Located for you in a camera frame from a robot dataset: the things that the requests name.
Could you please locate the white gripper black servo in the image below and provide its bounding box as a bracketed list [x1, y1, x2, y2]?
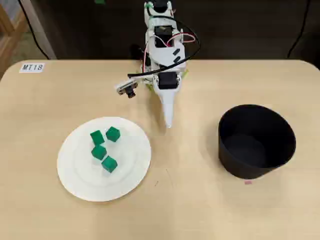
[149, 65, 188, 129]

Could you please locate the green cube block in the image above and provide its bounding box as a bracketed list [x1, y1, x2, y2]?
[90, 144, 108, 160]
[105, 126, 122, 143]
[101, 156, 118, 174]
[89, 129, 105, 145]

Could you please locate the white paper plate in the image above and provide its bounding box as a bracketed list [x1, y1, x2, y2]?
[56, 116, 152, 202]

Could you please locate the black cup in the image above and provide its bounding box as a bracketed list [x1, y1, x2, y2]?
[217, 104, 297, 180]

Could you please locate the white MT18 label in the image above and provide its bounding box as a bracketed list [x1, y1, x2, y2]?
[19, 62, 46, 74]

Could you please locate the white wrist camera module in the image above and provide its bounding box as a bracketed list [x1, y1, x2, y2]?
[114, 78, 139, 99]

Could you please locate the red base servo wire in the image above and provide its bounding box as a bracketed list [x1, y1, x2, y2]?
[142, 46, 151, 73]

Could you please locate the red white gripper servo wire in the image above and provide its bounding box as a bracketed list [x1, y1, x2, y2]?
[162, 26, 197, 50]

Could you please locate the thin black background cable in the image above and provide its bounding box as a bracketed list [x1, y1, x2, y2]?
[286, 0, 310, 60]
[18, 0, 51, 60]

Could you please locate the grey partition post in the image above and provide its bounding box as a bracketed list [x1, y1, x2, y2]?
[19, 0, 58, 60]

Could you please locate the wooden shelf frame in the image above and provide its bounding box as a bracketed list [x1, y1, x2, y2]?
[0, 0, 28, 75]

